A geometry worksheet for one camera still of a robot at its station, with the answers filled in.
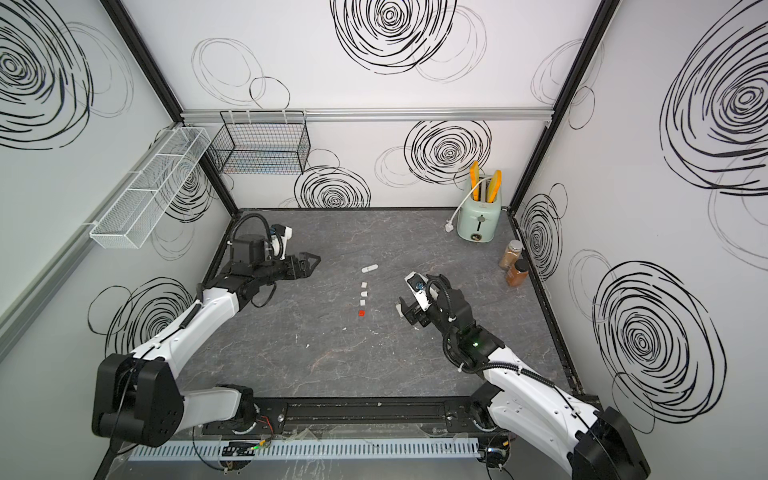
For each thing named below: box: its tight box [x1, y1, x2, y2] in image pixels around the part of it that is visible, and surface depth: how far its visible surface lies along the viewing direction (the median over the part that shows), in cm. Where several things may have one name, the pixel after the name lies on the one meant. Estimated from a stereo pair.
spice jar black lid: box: [506, 258, 529, 287], surface depth 96 cm
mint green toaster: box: [457, 178, 502, 243], surface depth 104 cm
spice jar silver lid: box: [499, 239, 523, 269], surface depth 98 cm
